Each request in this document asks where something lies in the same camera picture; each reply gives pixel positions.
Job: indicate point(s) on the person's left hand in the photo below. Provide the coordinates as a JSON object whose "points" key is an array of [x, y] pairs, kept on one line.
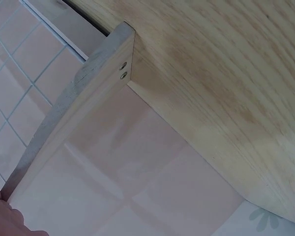
{"points": [[1, 218]]}

